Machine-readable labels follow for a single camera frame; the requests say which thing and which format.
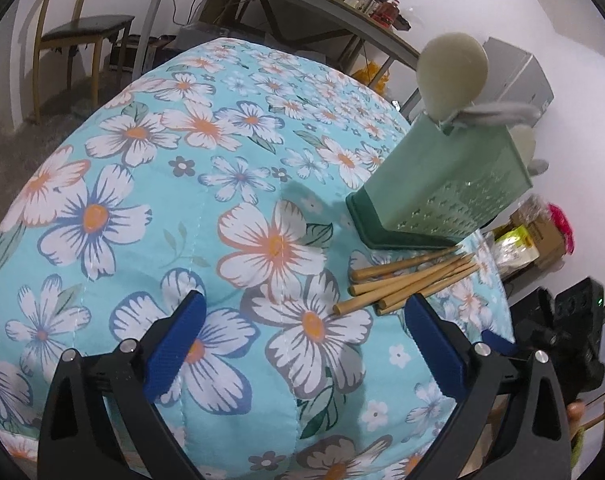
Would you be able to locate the silver refrigerator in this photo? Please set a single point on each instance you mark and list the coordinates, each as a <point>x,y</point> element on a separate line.
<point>524,77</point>

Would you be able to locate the cardboard box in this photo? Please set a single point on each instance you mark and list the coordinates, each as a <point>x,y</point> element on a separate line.
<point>544,240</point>

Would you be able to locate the yellow-green sack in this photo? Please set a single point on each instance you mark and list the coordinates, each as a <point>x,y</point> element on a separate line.
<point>517,247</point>

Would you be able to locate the beige plastic rice spoon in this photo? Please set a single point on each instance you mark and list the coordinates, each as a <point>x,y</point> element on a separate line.
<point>452,75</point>
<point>523,145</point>

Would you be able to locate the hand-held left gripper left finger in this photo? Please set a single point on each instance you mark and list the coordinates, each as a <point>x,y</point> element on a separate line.
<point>177,345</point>

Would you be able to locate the pink plastic bag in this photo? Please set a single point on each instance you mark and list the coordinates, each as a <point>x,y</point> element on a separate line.
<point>562,225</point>

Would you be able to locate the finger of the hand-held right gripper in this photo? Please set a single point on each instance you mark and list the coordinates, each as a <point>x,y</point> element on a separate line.
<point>499,342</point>

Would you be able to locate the bundle of bamboo chopsticks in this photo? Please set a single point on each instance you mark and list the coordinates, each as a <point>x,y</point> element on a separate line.
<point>387,287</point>

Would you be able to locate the floral blue blanket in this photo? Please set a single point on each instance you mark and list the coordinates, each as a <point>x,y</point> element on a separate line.
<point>182,200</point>

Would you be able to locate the wooden chair with dark seat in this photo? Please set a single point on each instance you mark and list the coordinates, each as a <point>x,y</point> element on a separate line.
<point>82,27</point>

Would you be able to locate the crumpled clear plastic bag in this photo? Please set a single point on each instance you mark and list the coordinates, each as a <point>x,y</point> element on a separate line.
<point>532,207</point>

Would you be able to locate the green plastic utensil holder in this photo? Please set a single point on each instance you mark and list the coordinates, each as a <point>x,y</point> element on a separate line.
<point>432,185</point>

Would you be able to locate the yellow plastic bag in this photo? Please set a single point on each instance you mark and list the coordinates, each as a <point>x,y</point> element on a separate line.
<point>372,75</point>

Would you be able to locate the metal spoon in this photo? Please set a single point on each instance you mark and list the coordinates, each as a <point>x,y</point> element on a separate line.
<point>502,112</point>

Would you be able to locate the grey table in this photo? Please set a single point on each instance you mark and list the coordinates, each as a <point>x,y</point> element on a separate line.
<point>302,5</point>

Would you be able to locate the red oil bottle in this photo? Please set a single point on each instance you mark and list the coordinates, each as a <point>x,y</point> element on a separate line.
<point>388,12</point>

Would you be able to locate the person's right hand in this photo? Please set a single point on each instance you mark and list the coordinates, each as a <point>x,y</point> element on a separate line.
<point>575,411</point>

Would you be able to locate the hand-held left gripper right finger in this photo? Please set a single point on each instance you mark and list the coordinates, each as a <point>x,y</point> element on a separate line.
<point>435,350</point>

